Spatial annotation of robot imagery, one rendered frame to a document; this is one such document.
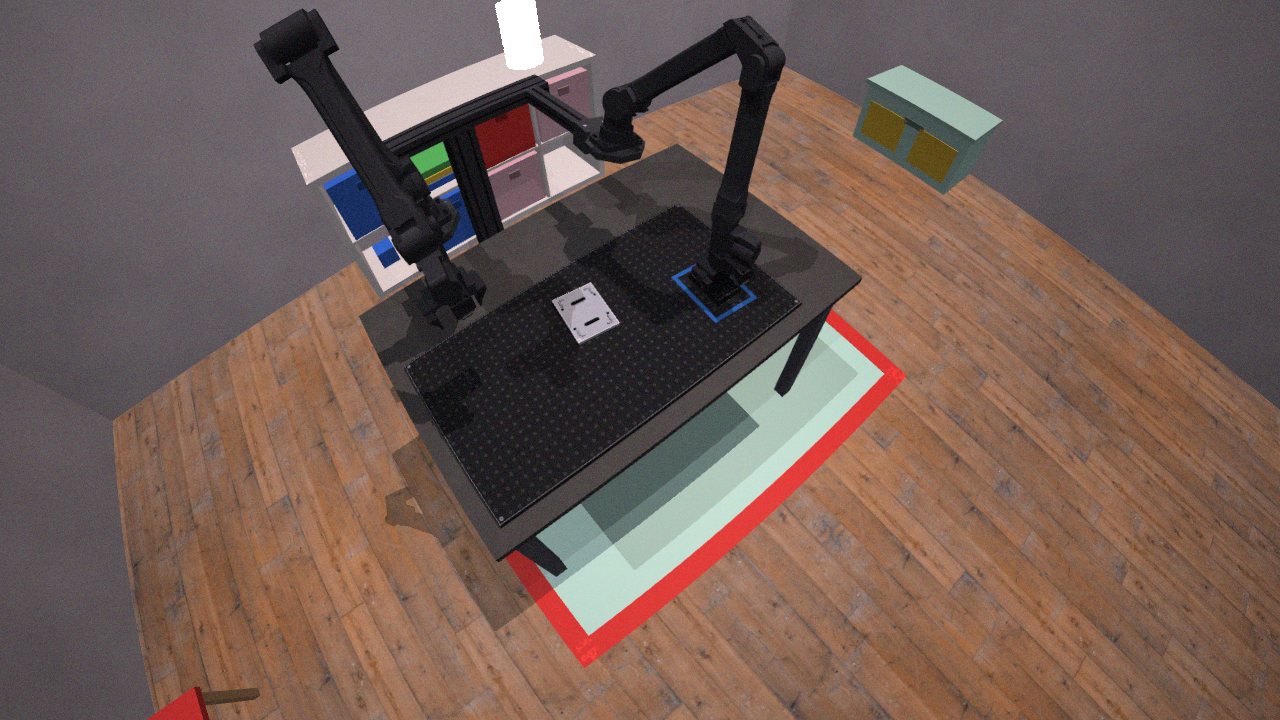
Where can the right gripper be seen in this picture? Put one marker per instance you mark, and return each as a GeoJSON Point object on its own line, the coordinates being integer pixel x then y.
{"type": "Point", "coordinates": [427, 299]}

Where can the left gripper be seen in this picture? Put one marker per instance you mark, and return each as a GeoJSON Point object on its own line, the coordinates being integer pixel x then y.
{"type": "Point", "coordinates": [704, 262]}

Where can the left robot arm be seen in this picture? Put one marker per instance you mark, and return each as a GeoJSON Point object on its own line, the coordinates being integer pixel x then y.
{"type": "Point", "coordinates": [766, 58]}

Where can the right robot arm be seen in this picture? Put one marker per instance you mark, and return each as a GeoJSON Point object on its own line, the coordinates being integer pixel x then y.
{"type": "Point", "coordinates": [298, 33]}

